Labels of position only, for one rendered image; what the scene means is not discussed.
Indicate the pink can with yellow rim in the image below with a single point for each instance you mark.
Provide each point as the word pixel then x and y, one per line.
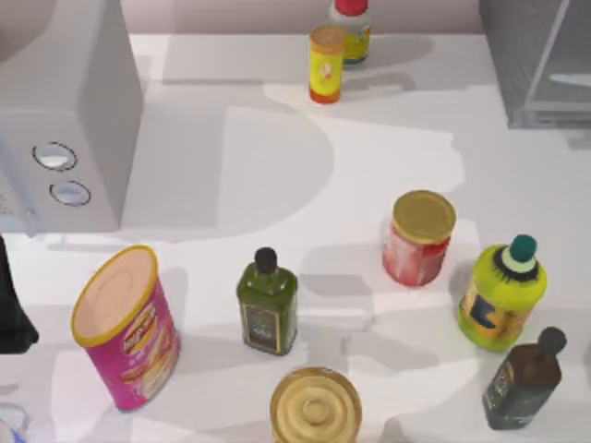
pixel 127 332

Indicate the green square bottle black cap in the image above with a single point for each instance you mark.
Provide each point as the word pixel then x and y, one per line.
pixel 268 307

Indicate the red and white can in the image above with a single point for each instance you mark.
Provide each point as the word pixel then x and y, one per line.
pixel 418 244

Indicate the white and blue object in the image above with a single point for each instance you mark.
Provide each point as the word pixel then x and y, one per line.
pixel 11 424

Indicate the smaller microwave knob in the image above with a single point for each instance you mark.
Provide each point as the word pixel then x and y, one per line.
pixel 70 192

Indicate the larger microwave knob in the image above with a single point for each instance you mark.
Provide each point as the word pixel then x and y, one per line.
pixel 54 156

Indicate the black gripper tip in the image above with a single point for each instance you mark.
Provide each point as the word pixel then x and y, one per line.
pixel 11 309

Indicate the grey cabinet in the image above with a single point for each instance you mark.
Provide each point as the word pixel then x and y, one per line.
pixel 540 64

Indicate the brown square bottle black cap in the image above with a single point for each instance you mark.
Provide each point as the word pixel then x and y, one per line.
pixel 522 387

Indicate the yellow and orange can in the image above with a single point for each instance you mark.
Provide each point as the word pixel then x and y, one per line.
pixel 326 64

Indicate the white bottle red cap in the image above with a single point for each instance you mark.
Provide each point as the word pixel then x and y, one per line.
pixel 356 32

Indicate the yellow-green bottle teal cap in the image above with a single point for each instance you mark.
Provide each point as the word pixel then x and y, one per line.
pixel 501 300

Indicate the pale microwave oven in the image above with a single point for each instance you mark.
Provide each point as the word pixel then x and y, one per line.
pixel 69 92

